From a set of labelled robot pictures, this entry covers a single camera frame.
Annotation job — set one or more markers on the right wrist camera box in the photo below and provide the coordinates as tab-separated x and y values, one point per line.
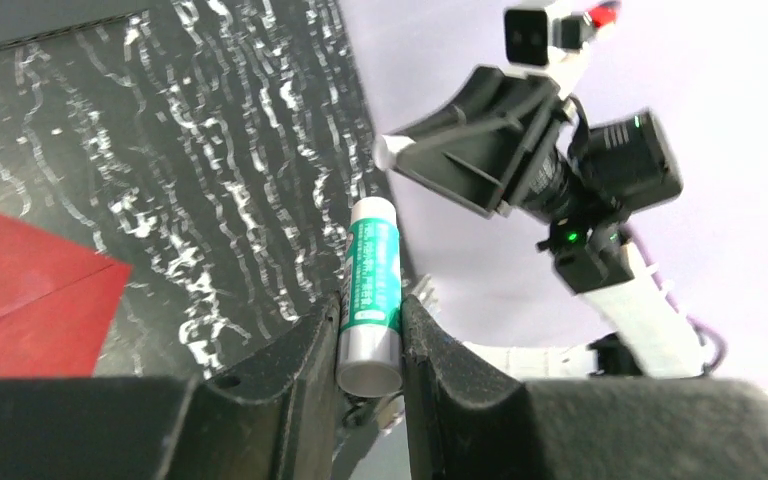
538	34

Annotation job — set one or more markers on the white glue stick cap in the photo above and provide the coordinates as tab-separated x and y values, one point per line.
386	148

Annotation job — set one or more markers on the red paper envelope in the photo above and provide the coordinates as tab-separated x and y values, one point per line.
57	302

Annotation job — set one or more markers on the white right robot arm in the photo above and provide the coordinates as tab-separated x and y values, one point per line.
603	265

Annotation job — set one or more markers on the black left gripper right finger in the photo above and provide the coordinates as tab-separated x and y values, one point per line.
466	419

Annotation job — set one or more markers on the white green glue stick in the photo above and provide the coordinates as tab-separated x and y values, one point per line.
369	355

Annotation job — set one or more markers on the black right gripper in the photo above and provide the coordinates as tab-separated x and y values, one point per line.
549	161

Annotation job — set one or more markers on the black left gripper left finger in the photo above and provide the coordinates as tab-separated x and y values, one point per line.
271	416

